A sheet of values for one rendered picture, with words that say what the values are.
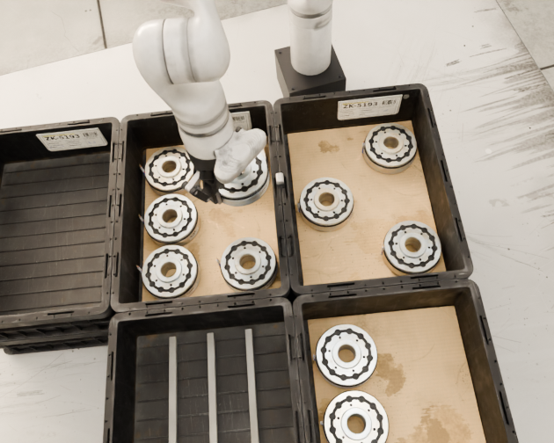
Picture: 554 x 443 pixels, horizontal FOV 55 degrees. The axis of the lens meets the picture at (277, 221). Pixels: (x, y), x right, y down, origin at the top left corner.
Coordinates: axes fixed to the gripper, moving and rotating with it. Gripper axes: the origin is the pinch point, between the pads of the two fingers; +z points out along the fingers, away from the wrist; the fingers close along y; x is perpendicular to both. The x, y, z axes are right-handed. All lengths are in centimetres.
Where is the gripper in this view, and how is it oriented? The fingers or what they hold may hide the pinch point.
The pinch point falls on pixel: (225, 185)
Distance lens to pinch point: 88.1
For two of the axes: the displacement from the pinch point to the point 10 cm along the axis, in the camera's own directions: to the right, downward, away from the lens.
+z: 0.7, 4.2, 9.0
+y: -6.3, 7.2, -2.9
